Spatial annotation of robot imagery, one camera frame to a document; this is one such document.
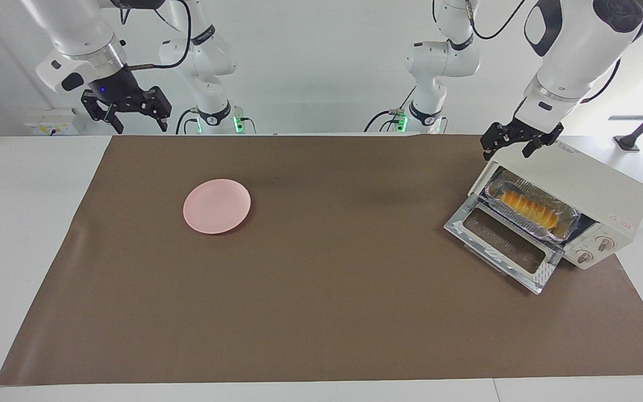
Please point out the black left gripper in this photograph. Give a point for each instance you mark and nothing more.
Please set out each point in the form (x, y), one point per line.
(522, 133)

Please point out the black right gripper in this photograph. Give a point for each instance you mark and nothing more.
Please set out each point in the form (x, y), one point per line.
(118, 92)

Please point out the aluminium foil tray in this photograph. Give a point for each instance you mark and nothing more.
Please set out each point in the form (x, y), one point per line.
(514, 181)

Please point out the golden bread loaf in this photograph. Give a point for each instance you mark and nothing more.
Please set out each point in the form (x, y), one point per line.
(528, 209)

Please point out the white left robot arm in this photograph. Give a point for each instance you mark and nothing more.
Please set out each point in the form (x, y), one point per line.
(567, 50)

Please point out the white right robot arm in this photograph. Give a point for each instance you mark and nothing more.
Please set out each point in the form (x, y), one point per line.
(76, 28)

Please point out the cream toaster oven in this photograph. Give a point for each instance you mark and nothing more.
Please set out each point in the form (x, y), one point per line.
(595, 184)

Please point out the glass oven door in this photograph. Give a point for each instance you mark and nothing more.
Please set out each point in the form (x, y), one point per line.
(500, 241)

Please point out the oven control knob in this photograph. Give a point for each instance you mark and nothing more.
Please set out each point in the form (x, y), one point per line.
(584, 256)
(605, 243)

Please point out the pink round plate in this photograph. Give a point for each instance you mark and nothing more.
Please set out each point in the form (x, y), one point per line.
(216, 206)

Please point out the brown table mat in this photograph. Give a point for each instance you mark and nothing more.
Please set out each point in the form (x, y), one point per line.
(321, 307)

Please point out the white wall socket box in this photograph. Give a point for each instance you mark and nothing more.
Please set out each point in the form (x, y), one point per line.
(48, 123)

